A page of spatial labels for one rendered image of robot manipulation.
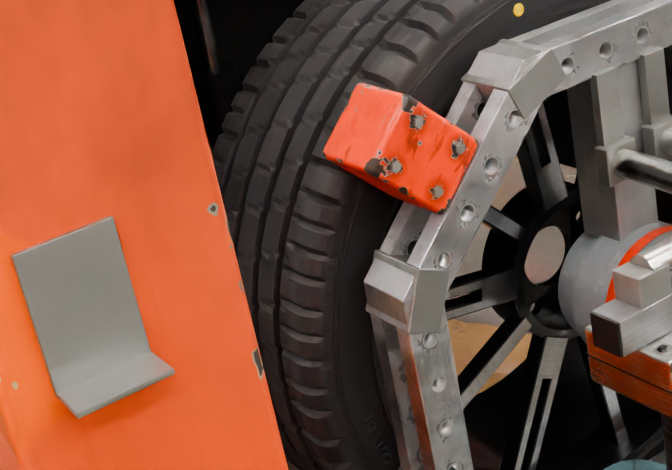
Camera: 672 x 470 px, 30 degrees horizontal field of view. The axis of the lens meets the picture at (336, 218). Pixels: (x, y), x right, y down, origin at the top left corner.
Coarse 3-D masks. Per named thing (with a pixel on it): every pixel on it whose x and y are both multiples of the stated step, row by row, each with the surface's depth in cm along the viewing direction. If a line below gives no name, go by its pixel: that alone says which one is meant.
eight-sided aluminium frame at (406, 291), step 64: (640, 0) 115; (512, 64) 105; (576, 64) 107; (512, 128) 105; (384, 256) 107; (448, 256) 105; (384, 320) 107; (384, 384) 112; (448, 384) 108; (448, 448) 110
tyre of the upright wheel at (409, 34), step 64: (320, 0) 124; (384, 0) 117; (448, 0) 110; (512, 0) 112; (576, 0) 117; (320, 64) 116; (384, 64) 109; (448, 64) 110; (256, 128) 119; (320, 128) 112; (256, 192) 116; (320, 192) 108; (384, 192) 110; (256, 256) 116; (320, 256) 108; (256, 320) 118; (320, 320) 109; (320, 384) 111; (320, 448) 115; (384, 448) 116
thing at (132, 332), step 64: (0, 0) 64; (64, 0) 66; (128, 0) 67; (0, 64) 65; (64, 64) 66; (128, 64) 68; (0, 128) 65; (64, 128) 67; (128, 128) 69; (192, 128) 71; (0, 192) 66; (64, 192) 68; (128, 192) 70; (192, 192) 72; (0, 256) 67; (64, 256) 68; (128, 256) 71; (192, 256) 73; (0, 320) 68; (64, 320) 69; (128, 320) 72; (192, 320) 74; (0, 384) 69; (64, 384) 70; (128, 384) 70; (192, 384) 75; (256, 384) 78; (0, 448) 74; (64, 448) 72; (128, 448) 74; (192, 448) 76; (256, 448) 79
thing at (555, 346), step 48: (528, 144) 120; (528, 192) 124; (576, 192) 126; (528, 240) 123; (480, 288) 121; (528, 288) 130; (576, 336) 130; (480, 384) 124; (528, 384) 129; (576, 384) 149; (480, 432) 144; (528, 432) 130; (576, 432) 142; (624, 432) 138
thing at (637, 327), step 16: (608, 304) 92; (624, 304) 92; (656, 304) 91; (592, 320) 92; (608, 320) 90; (624, 320) 90; (640, 320) 90; (656, 320) 91; (608, 336) 91; (624, 336) 90; (640, 336) 91; (656, 336) 92; (624, 352) 90
